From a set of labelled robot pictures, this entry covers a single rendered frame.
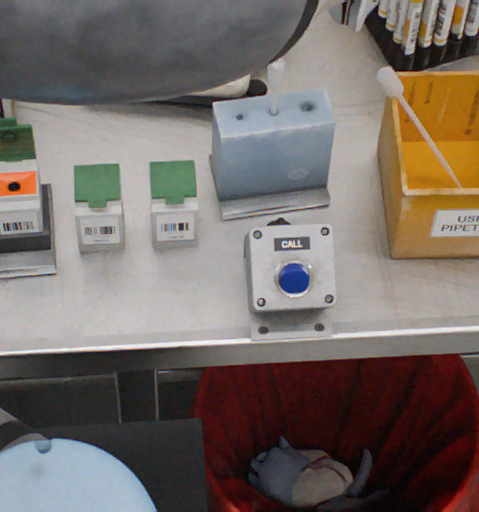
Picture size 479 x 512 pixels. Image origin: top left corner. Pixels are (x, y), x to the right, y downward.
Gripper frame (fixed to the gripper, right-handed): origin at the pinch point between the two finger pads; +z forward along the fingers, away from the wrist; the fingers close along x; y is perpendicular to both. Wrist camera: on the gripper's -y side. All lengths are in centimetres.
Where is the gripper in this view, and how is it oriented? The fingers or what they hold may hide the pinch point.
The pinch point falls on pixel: (348, 5)
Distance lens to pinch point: 115.2
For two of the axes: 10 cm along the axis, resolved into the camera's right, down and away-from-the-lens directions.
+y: -3.1, 8.0, -5.2
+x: 9.5, 2.6, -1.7
